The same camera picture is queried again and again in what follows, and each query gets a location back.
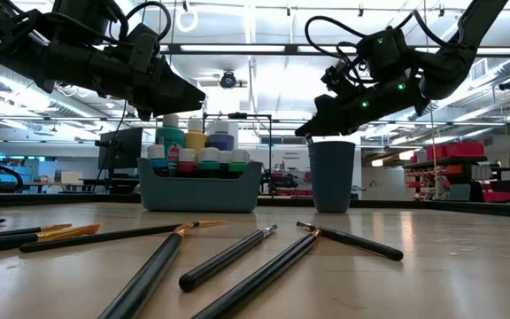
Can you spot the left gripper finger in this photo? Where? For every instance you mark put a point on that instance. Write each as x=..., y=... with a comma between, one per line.
x=182, y=93

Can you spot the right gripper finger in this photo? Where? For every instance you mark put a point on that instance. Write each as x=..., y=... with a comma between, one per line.
x=326, y=117

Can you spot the large teal paint bottle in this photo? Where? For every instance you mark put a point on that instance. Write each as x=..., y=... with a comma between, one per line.
x=168, y=135

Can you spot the large yellow paint bottle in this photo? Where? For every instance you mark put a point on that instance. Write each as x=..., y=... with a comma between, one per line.
x=195, y=141

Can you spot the large purple paint bottle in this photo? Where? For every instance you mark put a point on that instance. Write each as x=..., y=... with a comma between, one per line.
x=221, y=142

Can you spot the dark teal plastic cup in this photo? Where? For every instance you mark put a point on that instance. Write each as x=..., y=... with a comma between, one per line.
x=331, y=181

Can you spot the small light blue paint bottle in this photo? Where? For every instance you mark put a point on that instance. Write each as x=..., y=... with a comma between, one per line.
x=156, y=153

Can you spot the small red paint bottle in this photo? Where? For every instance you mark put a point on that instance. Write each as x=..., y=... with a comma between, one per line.
x=187, y=167

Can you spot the small green paint bottle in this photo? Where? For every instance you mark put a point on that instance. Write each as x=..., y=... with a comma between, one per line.
x=238, y=167

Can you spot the long paintbrush gold ferrule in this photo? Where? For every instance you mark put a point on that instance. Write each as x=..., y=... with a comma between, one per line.
x=104, y=237

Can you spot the orange-bristle paintbrush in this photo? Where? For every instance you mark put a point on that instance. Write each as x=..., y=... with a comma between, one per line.
x=7, y=243
x=153, y=270

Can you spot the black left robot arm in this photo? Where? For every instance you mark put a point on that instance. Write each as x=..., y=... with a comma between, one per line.
x=38, y=53

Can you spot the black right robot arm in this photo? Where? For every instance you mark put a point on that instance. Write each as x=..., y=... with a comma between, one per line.
x=450, y=66

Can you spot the black monitor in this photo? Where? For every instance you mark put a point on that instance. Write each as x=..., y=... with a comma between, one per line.
x=122, y=148

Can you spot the black overhead crossbar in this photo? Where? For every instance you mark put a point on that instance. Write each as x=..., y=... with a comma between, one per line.
x=290, y=49

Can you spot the shelf with red bins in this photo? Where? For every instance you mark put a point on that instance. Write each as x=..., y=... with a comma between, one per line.
x=463, y=150

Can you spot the teal plastic storage bin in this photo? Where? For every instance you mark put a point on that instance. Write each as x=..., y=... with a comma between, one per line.
x=197, y=195

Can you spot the black ceiling-mounted device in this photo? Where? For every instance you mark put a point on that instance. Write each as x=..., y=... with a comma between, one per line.
x=509, y=84

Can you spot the black overhead camera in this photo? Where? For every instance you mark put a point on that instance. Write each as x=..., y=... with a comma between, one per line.
x=228, y=80

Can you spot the black stand frame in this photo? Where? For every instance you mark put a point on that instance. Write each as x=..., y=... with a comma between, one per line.
x=237, y=116

